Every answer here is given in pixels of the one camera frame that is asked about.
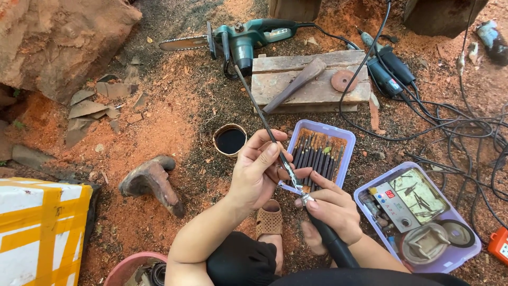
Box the person's left hand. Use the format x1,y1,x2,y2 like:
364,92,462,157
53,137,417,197
228,129,314,214

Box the person's right hand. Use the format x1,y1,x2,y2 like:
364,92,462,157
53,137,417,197
294,171,364,246

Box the black rotary tool handpiece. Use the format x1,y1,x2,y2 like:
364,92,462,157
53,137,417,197
300,190,360,269

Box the long thin metal rod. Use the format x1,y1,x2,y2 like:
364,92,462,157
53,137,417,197
234,65,304,191

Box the row of dark carving bits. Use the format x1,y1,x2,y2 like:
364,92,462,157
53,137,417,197
292,133,345,187

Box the small purple plastic tray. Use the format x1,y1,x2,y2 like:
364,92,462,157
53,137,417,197
278,119,356,195

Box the brown perforated sandal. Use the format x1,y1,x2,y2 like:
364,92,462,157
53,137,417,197
255,199,283,240

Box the grey power controller box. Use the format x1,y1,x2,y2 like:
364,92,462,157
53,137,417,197
368,181,422,234

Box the person's left foot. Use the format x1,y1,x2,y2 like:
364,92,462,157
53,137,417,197
258,234,285,275

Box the thin wooden slat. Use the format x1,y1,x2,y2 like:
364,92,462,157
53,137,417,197
368,93,382,132

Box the weathered wooden plank block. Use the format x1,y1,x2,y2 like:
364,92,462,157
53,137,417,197
251,50,371,114

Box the tin lid with bits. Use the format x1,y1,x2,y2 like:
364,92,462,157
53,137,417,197
388,168,450,225

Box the cup of dark liquid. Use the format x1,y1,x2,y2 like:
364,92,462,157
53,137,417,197
213,123,248,158

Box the rusty round disc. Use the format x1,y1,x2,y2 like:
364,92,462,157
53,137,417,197
331,70,359,93

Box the grey round plastic holder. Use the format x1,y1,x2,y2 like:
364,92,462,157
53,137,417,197
400,222,451,266

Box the person's black trousers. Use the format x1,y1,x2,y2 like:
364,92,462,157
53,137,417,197
206,231,471,286

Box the black and blue power tool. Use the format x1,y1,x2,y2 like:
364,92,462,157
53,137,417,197
365,57,404,99

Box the black angle grinder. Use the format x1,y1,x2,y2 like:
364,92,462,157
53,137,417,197
377,44,417,86

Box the black round disc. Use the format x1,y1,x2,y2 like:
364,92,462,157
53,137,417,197
437,219,475,249

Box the large purple plastic tray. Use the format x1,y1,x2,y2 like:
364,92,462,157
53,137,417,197
353,161,482,274

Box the teal rotary tool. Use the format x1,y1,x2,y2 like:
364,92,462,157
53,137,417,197
355,28,385,54

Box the boot-shaped carved wood piece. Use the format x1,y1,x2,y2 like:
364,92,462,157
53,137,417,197
118,155,186,218

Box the small wooden log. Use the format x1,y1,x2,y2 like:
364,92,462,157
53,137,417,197
269,0,323,22

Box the orange device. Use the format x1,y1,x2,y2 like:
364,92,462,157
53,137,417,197
487,226,508,266

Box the large wooden log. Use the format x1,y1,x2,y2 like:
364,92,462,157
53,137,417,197
403,0,489,39

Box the dirty blue bottle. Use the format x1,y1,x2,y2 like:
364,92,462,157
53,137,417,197
475,20,508,67

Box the pink bucket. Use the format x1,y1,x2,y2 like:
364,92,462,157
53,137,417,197
104,251,169,286

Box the heap of flat stone shards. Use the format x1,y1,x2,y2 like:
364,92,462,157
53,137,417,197
63,56,149,148

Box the yellow and white box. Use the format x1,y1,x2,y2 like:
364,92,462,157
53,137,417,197
0,177,94,286

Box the grey stone slab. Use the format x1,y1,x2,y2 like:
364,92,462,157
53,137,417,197
12,145,56,169

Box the large reddish rock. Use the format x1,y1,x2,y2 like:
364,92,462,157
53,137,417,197
0,0,143,105

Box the carved wooden handle piece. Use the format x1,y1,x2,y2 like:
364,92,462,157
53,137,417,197
262,57,327,114

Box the tangle of black cables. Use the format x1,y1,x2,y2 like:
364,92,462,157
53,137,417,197
337,0,508,243

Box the black chainsaw cable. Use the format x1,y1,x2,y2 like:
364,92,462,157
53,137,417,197
296,22,362,50

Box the teal electric chainsaw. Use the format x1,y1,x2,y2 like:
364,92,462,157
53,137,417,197
159,18,298,78

